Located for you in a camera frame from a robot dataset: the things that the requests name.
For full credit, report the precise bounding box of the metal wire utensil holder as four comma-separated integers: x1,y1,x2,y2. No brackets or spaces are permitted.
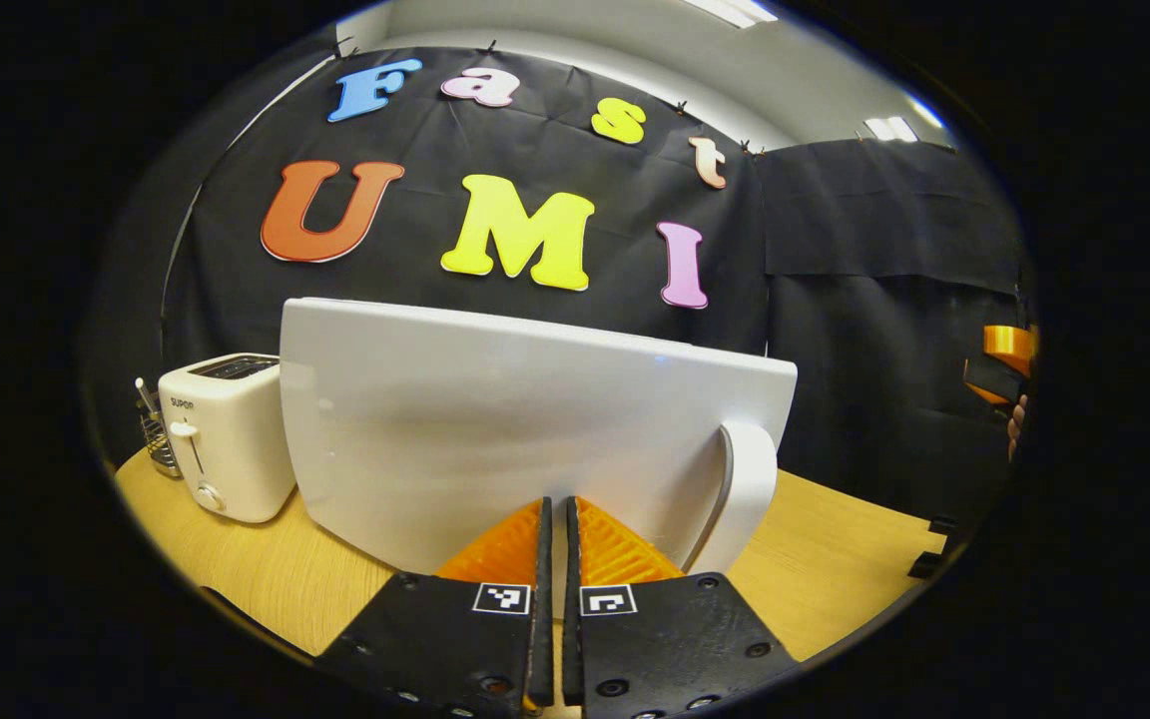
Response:
133,376,184,481

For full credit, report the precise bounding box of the cream white toaster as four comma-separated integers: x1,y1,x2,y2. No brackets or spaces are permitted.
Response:
157,353,297,525

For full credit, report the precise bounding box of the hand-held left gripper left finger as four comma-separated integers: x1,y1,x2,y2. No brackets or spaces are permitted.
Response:
312,495,555,718

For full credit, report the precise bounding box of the long ceiling light panel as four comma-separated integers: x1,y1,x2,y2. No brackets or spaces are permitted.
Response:
683,0,780,30

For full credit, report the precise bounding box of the white microwave oven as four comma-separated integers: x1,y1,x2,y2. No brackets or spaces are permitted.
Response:
278,296,800,602

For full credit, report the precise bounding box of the black table bracket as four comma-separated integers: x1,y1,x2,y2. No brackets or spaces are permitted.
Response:
908,513,966,581

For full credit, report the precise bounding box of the small ceiling light panel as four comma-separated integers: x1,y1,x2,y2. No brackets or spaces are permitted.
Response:
863,114,922,144

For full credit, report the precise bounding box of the black backdrop cloth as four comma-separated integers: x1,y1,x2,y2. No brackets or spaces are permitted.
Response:
81,25,1035,560

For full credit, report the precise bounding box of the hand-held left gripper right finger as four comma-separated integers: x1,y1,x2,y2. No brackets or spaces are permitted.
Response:
562,495,802,719

